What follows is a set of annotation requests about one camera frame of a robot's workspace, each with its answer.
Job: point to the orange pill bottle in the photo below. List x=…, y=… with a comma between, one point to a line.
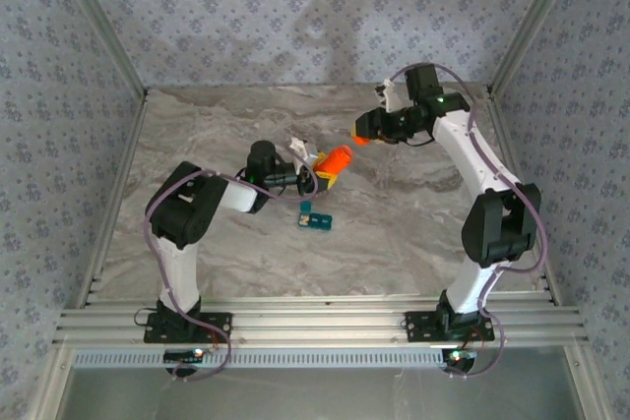
x=338, y=159

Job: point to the teal pill organizer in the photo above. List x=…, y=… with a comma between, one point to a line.
x=322, y=222

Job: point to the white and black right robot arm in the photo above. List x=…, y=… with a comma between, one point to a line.
x=467, y=144

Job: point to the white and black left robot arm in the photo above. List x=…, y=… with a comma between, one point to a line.
x=179, y=267

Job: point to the small circuit board green light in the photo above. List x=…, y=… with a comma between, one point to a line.
x=184, y=355
x=460, y=356

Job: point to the grey metal sheet panel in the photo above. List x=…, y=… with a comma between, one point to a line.
x=320, y=395

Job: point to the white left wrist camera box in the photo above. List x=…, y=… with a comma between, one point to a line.
x=301, y=149

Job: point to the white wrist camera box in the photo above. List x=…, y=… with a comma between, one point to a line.
x=394, y=100
x=301, y=149

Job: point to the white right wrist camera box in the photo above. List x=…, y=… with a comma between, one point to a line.
x=394, y=100

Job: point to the aluminium side rail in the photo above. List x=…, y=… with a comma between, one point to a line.
x=517, y=159
x=118, y=194

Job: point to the aluminium frame rail beam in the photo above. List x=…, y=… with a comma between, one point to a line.
x=320, y=321

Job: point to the aluminium corner post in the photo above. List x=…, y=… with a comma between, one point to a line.
x=536, y=21
x=98, y=21

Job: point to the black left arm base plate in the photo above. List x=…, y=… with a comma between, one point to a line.
x=221, y=334

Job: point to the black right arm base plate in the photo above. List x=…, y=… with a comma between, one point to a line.
x=418, y=329

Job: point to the aluminium frame leg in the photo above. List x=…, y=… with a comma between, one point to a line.
x=51, y=385
x=585, y=385

